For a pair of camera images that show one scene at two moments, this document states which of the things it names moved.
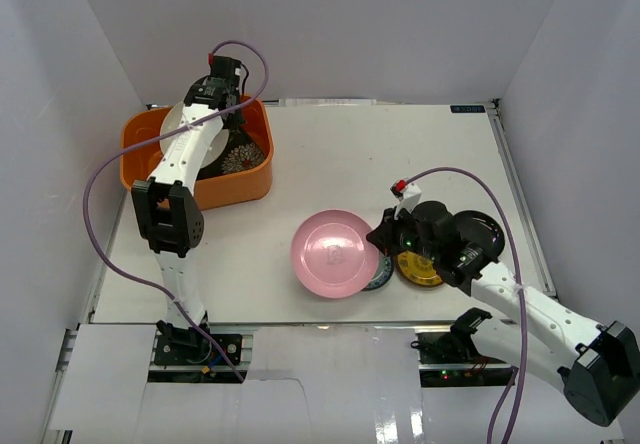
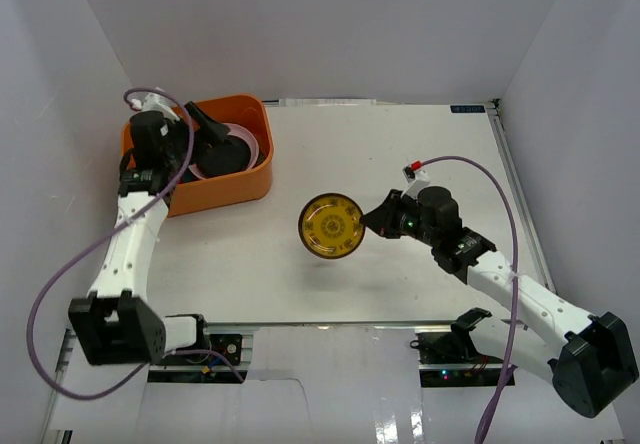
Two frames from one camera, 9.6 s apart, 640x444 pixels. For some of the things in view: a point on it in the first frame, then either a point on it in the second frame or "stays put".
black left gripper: [232, 112] → [185, 131]
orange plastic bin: [250, 184] stays put
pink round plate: [332, 256] → [239, 131]
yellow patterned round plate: [418, 269] → [330, 226]
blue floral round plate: [384, 271] → [228, 156]
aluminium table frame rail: [525, 209] stays put
